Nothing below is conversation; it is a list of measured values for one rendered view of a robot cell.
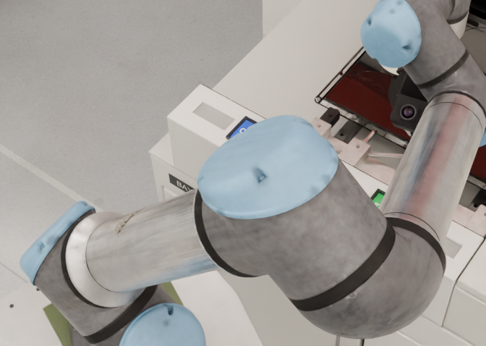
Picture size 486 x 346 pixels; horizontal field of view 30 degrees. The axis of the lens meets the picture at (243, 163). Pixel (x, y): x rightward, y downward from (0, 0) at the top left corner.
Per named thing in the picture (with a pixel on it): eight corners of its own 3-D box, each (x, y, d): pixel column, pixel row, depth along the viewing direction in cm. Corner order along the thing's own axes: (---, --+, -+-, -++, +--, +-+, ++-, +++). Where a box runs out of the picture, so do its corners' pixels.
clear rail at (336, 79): (416, -10, 182) (416, -16, 181) (421, -8, 182) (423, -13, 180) (312, 103, 164) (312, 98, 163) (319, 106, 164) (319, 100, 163)
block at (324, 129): (314, 126, 162) (315, 115, 160) (330, 134, 161) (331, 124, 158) (289, 155, 158) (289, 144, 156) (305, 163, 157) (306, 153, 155)
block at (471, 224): (477, 213, 150) (481, 203, 147) (496, 223, 148) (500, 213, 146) (454, 246, 146) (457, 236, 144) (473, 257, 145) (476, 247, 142)
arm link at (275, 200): (71, 348, 118) (356, 305, 75) (-7, 264, 114) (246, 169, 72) (128, 284, 125) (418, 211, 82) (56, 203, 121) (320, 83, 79)
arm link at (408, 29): (439, 85, 107) (483, 32, 112) (384, 9, 104) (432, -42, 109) (395, 99, 113) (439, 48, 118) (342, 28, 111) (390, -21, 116)
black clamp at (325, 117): (329, 114, 163) (330, 104, 161) (339, 119, 163) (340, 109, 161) (318, 126, 162) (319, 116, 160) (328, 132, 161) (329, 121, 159)
